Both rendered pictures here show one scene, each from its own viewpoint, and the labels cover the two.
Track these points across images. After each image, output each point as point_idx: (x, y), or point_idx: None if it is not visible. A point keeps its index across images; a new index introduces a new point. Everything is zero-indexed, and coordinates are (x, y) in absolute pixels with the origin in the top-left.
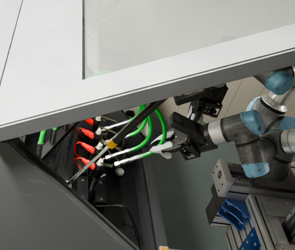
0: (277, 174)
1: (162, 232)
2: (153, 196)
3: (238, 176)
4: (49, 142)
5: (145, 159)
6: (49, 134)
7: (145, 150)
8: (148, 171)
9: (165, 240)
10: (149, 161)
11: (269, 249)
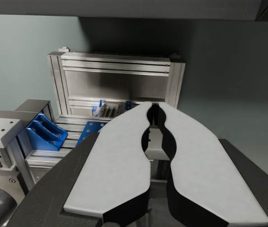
0: (136, 222)
1: (15, 7)
2: (103, 3)
3: (163, 166)
4: None
5: (216, 1)
6: None
7: (250, 5)
8: (176, 4)
9: None
10: (209, 12)
11: (53, 160)
